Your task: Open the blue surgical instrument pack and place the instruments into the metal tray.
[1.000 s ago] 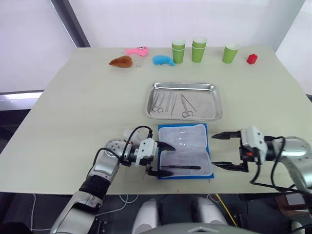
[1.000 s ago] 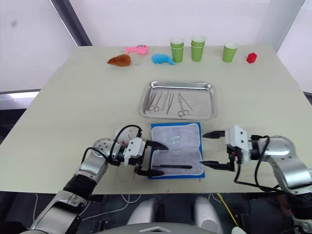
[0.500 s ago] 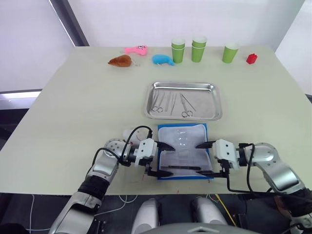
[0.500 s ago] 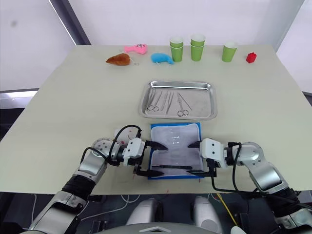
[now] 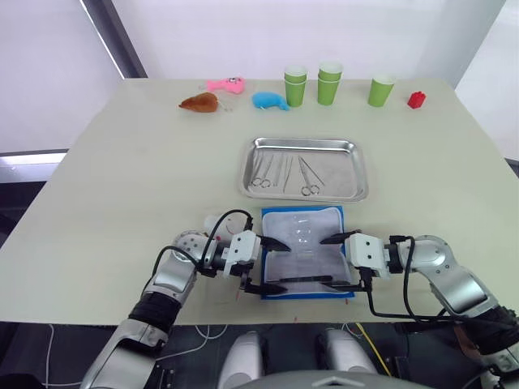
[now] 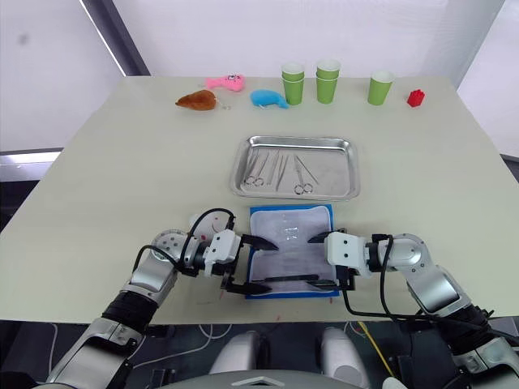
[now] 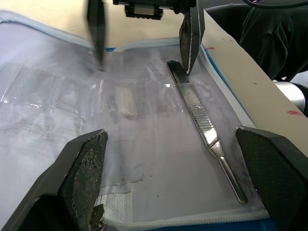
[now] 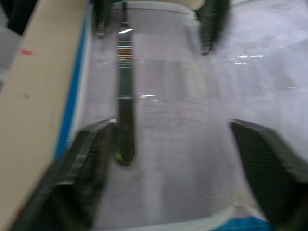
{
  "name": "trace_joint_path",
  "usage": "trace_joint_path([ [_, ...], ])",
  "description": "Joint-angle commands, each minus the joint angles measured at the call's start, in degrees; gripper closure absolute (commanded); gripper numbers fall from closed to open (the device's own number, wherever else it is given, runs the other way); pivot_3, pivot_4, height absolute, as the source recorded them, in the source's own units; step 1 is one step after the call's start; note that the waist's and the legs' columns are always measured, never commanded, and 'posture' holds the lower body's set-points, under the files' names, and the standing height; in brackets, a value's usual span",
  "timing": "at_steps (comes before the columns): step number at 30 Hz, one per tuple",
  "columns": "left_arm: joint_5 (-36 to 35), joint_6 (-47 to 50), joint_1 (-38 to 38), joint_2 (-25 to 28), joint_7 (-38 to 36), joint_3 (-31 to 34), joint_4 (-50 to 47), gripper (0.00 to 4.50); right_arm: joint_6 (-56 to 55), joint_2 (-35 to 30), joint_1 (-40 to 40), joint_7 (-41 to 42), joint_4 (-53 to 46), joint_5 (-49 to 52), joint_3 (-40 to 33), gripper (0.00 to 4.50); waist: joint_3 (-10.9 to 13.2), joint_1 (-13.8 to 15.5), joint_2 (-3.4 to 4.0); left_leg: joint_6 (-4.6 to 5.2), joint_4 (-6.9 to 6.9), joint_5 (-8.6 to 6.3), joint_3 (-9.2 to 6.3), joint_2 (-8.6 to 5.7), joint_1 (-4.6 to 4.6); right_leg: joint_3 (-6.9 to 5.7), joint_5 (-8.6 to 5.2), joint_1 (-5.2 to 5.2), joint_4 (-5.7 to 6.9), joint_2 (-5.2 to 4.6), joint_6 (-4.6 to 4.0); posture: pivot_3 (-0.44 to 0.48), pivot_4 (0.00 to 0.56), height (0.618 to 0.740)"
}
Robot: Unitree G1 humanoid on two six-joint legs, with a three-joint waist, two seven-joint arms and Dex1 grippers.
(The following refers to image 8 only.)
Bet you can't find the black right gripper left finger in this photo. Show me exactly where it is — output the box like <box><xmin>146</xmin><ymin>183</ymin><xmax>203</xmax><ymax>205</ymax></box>
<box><xmin>11</xmin><ymin>119</ymin><xmax>118</xmax><ymax>231</ymax></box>

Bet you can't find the blue-edged clear instrument pouch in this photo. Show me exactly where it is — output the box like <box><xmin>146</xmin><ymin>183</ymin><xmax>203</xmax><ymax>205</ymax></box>
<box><xmin>53</xmin><ymin>0</ymin><xmax>308</xmax><ymax>231</ymax></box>

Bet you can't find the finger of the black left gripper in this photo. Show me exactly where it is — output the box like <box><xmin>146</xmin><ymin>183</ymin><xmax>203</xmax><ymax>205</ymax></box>
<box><xmin>93</xmin><ymin>0</ymin><xmax>113</xmax><ymax>38</ymax></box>
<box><xmin>198</xmin><ymin>0</ymin><xmax>230</xmax><ymax>56</ymax></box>

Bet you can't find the white plastic object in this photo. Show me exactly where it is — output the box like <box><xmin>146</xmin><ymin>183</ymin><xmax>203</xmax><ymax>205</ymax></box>
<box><xmin>0</xmin><ymin>26</ymin><xmax>23</xmax><ymax>71</ymax></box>

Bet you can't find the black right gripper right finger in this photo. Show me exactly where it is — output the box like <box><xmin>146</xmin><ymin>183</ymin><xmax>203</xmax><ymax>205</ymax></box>
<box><xmin>229</xmin><ymin>119</ymin><xmax>308</xmax><ymax>231</ymax></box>

